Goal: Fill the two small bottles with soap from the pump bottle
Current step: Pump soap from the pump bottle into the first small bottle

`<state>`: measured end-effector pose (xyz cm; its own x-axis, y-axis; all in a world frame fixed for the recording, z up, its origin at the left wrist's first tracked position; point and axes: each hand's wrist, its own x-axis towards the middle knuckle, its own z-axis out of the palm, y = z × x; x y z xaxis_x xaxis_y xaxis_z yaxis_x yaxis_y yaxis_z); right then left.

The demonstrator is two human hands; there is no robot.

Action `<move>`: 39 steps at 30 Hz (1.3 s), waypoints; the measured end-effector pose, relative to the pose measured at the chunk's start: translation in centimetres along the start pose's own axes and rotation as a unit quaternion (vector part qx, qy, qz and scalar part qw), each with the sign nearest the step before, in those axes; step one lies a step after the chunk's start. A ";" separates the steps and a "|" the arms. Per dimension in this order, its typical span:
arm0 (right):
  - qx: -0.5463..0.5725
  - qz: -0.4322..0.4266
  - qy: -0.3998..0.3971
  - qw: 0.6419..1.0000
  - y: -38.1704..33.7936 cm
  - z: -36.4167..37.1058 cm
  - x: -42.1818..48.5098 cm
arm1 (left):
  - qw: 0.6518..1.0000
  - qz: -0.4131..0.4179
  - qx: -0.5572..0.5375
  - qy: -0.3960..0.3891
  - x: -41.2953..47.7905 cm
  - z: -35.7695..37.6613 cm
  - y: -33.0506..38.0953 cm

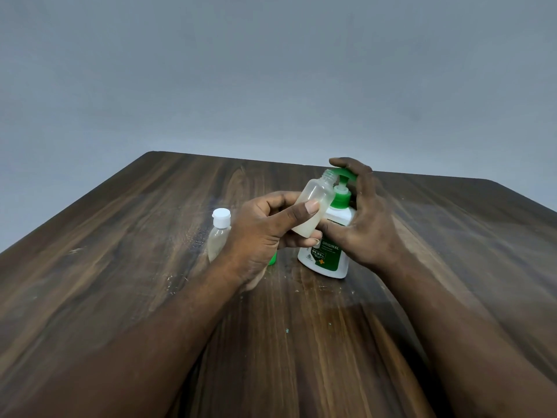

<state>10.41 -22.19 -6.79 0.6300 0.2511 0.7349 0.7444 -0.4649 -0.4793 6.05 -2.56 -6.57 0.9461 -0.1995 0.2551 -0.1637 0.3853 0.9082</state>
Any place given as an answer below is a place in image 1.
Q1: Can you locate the person's left hand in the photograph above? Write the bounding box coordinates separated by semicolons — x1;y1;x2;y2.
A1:
219;191;323;294

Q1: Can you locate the person's right hand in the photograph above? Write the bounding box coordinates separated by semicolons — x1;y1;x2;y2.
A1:
317;157;408;276

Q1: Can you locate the small clear bottle white cap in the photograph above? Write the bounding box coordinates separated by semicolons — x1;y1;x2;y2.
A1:
207;207;232;263

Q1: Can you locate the white hand sanitizer pump bottle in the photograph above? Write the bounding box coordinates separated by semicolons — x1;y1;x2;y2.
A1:
297;167;359;280

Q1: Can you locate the small clear bottle green-capped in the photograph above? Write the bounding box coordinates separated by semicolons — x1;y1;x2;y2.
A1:
290;169;339;240

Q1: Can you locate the person's left forearm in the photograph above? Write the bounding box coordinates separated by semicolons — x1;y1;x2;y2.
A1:
0;265;258;418

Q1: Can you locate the person's right forearm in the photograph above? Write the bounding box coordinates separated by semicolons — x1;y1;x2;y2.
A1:
376;252;557;418

